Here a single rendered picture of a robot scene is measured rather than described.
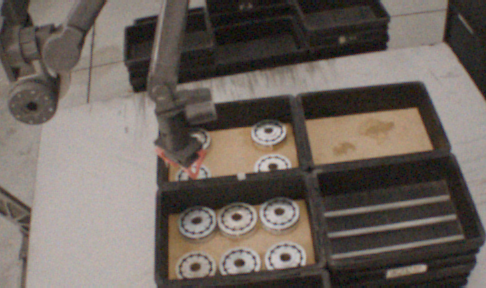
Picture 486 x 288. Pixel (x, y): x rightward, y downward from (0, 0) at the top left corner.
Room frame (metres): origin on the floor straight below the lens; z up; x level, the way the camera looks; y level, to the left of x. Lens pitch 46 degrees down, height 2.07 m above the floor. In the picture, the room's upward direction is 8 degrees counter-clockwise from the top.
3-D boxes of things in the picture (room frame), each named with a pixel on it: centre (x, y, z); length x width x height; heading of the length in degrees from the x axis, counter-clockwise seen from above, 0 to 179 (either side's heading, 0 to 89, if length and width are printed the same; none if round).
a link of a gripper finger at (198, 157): (0.92, 0.13, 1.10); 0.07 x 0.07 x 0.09; 44
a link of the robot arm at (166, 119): (0.93, 0.14, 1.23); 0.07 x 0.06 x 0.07; 94
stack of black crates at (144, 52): (2.19, 0.27, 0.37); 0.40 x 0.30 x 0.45; 93
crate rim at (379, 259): (0.84, -0.36, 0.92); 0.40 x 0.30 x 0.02; 88
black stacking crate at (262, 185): (0.85, 0.04, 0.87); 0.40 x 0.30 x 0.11; 88
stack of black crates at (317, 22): (2.23, -0.53, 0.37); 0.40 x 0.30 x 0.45; 93
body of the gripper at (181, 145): (0.93, 0.14, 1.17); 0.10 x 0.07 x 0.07; 44
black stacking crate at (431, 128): (1.14, -0.37, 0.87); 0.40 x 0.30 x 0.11; 88
